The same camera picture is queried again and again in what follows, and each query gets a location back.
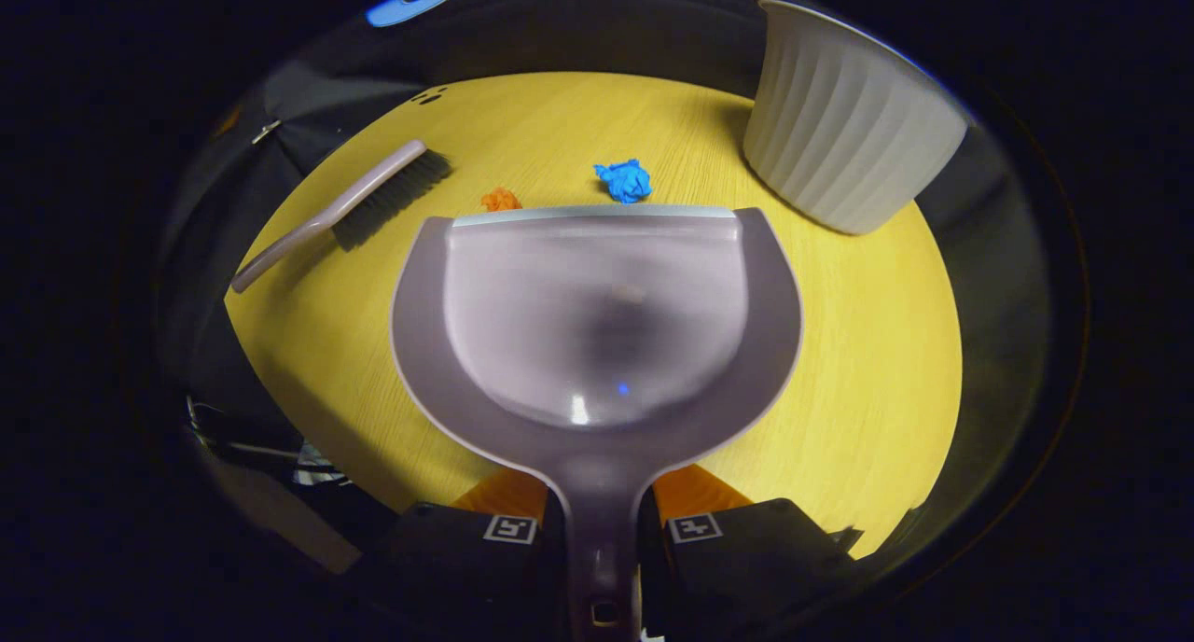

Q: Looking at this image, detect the white ribbed garbage bin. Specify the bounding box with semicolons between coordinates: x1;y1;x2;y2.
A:
743;0;971;236

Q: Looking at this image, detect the small mauve broom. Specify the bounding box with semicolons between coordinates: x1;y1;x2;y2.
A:
230;139;453;295

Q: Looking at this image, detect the mauve plastic dustpan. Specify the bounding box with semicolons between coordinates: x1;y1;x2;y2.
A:
390;203;805;642

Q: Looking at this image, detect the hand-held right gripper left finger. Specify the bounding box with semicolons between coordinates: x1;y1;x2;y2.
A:
366;465;570;629

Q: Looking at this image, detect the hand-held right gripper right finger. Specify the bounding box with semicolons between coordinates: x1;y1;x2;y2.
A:
637;463;866;635

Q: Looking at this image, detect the blue paper trash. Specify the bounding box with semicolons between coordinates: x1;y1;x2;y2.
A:
594;159;653;204

